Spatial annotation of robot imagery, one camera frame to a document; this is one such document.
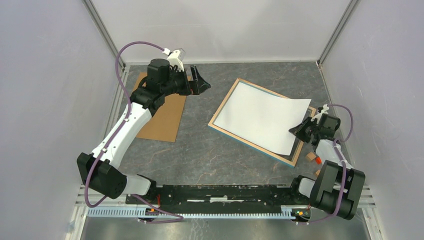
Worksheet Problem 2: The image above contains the corner aluminium profile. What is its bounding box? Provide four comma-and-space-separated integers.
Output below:
316, 0, 361, 67
82, 0, 119, 58

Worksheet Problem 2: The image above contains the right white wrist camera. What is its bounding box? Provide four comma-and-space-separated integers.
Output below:
311, 104, 330, 124

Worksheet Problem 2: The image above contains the toothed cable duct strip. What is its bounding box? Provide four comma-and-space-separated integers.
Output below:
87, 206, 296, 220

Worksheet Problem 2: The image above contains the right corner aluminium profile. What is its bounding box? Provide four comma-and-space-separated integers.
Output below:
316, 0, 361, 67

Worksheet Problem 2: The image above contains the hot air balloon photo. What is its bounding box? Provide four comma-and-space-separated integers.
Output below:
213, 81, 311, 155

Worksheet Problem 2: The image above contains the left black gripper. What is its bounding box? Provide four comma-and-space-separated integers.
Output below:
161, 65, 211, 97

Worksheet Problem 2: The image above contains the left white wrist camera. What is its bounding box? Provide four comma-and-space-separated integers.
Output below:
167, 48, 186, 72

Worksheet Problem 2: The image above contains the brown cardboard backing board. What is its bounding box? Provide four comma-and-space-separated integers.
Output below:
136, 87, 186, 142

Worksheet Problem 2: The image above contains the aluminium rail frame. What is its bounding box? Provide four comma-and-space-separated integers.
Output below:
64, 184, 385, 240

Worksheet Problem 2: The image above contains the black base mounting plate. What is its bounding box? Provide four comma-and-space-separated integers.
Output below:
142, 184, 310, 214

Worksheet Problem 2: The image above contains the orange wooden cube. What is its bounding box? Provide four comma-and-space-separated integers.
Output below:
315, 156, 322, 165

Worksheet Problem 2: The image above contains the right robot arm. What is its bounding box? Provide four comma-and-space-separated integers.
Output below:
288, 113, 366, 220

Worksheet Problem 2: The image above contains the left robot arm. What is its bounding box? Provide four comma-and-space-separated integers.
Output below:
76, 58, 211, 204

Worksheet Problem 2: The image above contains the left corner aluminium profile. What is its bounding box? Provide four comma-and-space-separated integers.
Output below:
82, 0, 119, 58

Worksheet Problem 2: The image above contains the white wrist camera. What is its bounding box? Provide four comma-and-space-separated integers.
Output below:
311, 104, 330, 124
167, 48, 186, 72

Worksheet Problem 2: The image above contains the wooden picture frame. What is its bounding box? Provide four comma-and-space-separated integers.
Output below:
208, 78, 317, 168

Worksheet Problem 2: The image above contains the tan wooden cube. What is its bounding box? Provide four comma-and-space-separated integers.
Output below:
305, 151, 317, 162

